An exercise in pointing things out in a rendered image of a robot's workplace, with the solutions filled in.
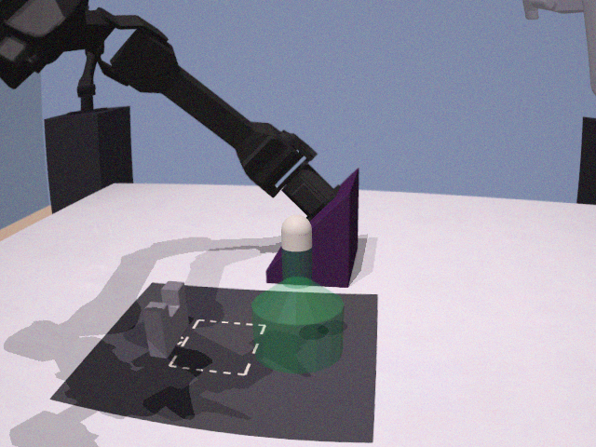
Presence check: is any green glass bottle with white cap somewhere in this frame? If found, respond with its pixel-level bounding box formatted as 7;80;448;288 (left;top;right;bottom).
251;215;345;374

